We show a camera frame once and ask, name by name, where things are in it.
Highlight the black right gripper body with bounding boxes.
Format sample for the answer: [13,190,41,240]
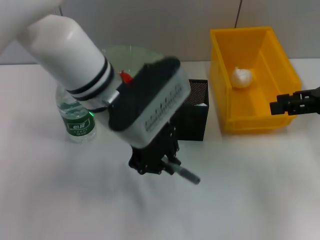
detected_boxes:
[292,86,320,116]

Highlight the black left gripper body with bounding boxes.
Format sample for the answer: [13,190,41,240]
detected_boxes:
[128,119,181,176]

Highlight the grey glitter pen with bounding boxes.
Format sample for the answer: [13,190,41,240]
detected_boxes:
[164,162,202,186]

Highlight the white paper ball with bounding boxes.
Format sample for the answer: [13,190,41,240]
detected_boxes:
[231,66,255,89]

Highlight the red-orange toy orange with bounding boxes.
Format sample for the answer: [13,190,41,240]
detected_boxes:
[117,70,134,86]

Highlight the clear green-label water bottle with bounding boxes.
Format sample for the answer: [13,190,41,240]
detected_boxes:
[55,82,97,144]

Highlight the black mesh pen holder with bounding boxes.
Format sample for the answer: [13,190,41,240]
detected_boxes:
[172,79,210,142]

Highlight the translucent green wavy fruit plate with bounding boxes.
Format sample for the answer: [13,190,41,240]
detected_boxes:
[101,44,166,78]

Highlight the yellow plastic bin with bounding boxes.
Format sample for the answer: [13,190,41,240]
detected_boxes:
[209,26,302,136]

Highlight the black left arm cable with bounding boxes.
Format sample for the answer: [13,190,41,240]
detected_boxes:
[87,106,110,114]

